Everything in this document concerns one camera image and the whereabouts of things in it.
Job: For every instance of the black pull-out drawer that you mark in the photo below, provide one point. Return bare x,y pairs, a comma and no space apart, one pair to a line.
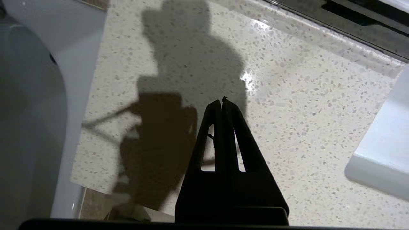
351,30

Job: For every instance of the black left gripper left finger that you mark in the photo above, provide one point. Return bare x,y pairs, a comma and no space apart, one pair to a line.
191,198

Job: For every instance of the white bathtub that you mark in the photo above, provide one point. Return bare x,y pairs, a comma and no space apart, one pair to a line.
38,111

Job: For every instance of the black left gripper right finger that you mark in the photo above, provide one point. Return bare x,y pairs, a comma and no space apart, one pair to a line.
262,198

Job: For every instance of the black glossy storage box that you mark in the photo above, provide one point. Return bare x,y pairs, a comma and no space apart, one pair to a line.
383,9

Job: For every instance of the white ceramic sink basin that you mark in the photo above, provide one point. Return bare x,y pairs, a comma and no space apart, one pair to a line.
386,147

